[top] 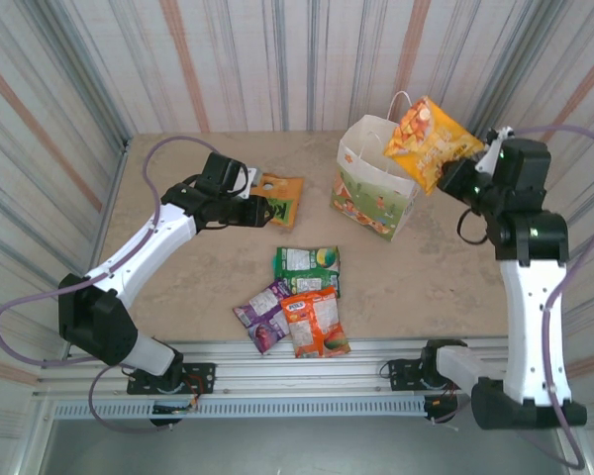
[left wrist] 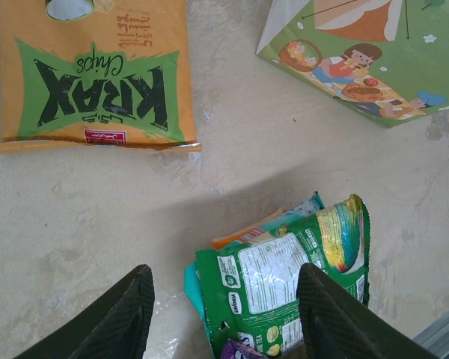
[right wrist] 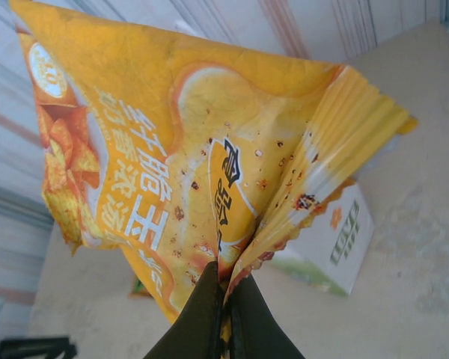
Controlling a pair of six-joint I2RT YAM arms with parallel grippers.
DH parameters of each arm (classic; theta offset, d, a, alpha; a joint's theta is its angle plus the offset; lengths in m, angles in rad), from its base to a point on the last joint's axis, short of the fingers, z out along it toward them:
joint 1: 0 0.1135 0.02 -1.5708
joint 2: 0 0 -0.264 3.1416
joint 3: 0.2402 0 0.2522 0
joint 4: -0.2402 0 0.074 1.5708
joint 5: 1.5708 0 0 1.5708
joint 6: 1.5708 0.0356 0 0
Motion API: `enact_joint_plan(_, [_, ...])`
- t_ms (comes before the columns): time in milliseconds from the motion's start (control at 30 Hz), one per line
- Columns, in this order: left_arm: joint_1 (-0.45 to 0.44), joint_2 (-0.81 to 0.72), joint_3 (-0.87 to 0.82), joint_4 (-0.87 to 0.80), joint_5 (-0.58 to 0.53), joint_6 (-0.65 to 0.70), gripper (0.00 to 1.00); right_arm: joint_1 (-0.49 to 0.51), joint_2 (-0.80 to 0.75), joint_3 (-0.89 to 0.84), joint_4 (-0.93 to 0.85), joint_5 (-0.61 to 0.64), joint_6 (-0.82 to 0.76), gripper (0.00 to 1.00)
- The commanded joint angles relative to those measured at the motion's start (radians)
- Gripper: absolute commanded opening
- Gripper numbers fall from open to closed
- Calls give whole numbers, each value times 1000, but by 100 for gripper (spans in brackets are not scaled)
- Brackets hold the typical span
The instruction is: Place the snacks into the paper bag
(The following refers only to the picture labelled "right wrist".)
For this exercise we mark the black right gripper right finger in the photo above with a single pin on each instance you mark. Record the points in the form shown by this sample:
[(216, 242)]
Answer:
[(254, 329)]

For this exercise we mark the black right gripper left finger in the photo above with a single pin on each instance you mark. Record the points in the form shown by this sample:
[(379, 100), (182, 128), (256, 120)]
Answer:
[(194, 329)]

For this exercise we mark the green snack bag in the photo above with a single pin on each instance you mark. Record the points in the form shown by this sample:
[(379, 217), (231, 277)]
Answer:
[(136, 286)]

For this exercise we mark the white paper bag green print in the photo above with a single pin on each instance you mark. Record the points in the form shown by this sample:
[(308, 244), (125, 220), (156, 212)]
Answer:
[(344, 239)]

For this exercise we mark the yellow chips snack bag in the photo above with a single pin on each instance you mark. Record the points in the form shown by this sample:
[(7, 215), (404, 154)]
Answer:
[(142, 93)]

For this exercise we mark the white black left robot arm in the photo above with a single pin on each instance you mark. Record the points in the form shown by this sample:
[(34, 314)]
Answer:
[(30, 348)]

